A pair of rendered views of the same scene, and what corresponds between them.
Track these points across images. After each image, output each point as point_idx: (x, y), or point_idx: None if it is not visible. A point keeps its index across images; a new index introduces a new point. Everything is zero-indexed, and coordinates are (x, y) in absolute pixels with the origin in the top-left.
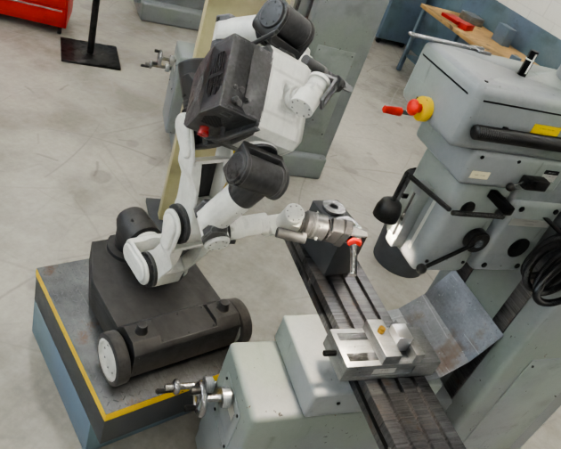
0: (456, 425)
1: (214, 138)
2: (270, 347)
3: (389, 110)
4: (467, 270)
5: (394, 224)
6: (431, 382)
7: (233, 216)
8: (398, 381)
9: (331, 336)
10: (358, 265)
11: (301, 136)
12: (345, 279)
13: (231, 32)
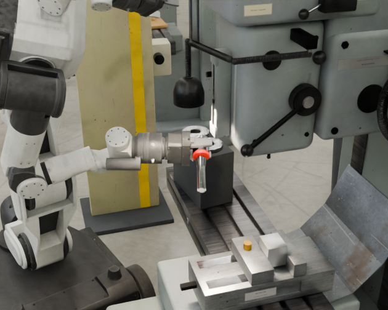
0: None
1: None
2: (152, 303)
3: None
4: (359, 160)
5: (212, 112)
6: (343, 302)
7: (26, 148)
8: (286, 304)
9: (190, 266)
10: (245, 190)
11: (79, 43)
12: (228, 208)
13: None
